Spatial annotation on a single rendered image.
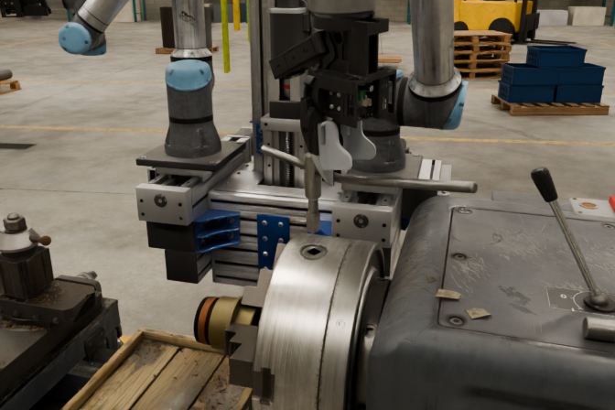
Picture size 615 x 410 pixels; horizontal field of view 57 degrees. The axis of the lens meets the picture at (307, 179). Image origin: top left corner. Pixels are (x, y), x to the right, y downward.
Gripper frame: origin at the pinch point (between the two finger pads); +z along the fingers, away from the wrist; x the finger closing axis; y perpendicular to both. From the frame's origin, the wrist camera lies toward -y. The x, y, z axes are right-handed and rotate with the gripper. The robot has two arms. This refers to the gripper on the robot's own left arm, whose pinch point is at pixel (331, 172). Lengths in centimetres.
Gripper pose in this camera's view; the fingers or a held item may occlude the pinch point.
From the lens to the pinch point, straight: 73.2
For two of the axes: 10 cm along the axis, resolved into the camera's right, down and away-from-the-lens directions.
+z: 0.3, 9.1, 4.2
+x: 7.2, -3.2, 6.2
